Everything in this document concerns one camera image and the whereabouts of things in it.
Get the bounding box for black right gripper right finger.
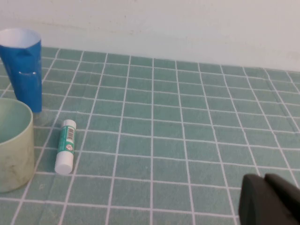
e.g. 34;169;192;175
264;173;300;225

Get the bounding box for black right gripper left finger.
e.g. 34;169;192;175
238;173;283;225

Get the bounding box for green plastic cup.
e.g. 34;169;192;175
0;97;35;194

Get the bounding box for green checked tablecloth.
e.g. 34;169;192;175
0;46;300;225

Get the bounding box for white green glue stick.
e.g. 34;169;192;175
54;119;77;176

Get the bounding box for blue paper cone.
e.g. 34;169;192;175
0;28;43;113

